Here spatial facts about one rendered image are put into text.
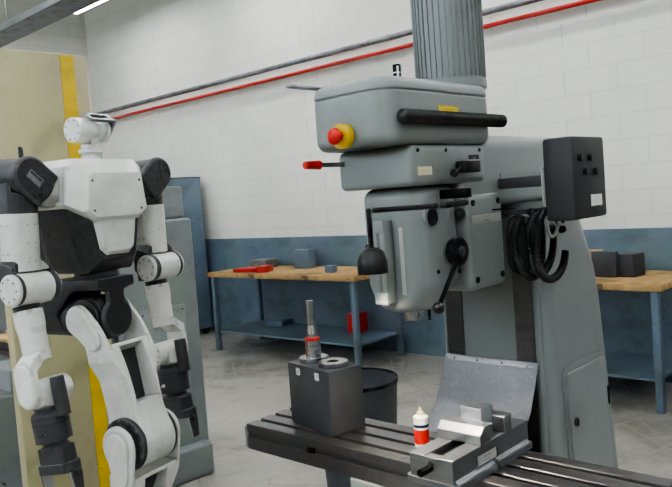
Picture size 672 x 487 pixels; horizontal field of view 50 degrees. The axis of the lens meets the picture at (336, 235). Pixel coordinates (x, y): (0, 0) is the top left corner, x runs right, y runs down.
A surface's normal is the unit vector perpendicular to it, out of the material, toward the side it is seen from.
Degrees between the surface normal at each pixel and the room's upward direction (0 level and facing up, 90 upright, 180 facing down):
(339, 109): 90
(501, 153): 90
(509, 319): 90
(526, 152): 90
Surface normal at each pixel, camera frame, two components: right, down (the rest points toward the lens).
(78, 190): 0.25, -0.05
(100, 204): 0.87, -0.04
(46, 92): 0.73, -0.02
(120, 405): -0.50, 0.08
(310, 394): -0.81, 0.09
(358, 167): -0.67, 0.09
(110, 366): -0.39, 0.49
